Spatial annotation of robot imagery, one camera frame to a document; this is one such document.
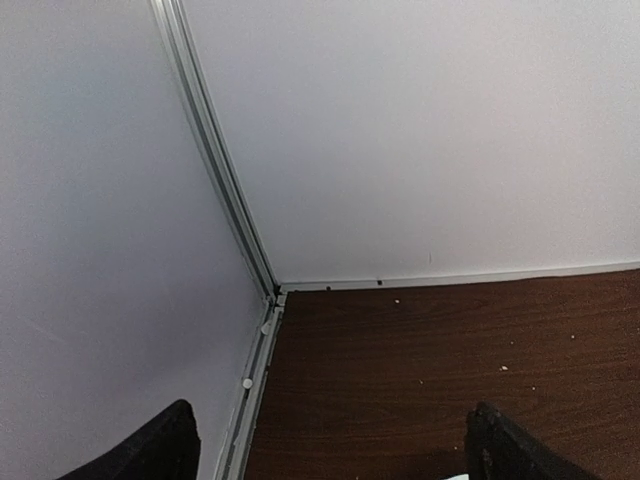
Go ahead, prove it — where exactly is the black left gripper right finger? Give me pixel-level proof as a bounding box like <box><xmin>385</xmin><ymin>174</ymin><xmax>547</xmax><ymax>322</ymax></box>
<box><xmin>466</xmin><ymin>402</ymin><xmax>595</xmax><ymax>480</ymax></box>

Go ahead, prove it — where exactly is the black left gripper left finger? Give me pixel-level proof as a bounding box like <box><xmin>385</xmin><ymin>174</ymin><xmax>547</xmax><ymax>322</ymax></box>
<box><xmin>63</xmin><ymin>399</ymin><xmax>201</xmax><ymax>480</ymax></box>

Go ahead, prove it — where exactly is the aluminium corner frame post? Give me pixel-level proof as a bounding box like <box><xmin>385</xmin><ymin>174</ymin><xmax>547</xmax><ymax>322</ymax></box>
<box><xmin>151</xmin><ymin>1</ymin><xmax>280</xmax><ymax>304</ymax></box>

